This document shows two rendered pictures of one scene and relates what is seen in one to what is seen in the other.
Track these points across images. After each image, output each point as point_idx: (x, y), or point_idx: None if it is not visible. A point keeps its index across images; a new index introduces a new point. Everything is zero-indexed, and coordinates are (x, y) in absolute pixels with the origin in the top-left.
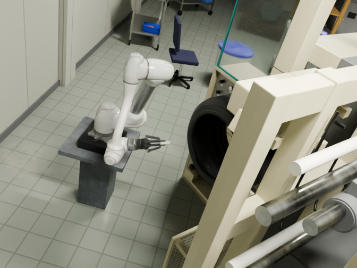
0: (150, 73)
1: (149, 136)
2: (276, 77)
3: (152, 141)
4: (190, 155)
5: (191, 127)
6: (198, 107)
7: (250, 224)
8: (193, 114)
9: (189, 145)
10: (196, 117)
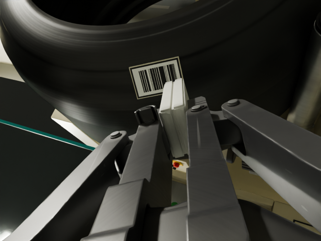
0: None
1: (26, 226)
2: None
3: (134, 168)
4: (241, 10)
5: (80, 33)
6: (6, 28)
7: None
8: (28, 44)
9: (183, 30)
10: (36, 15)
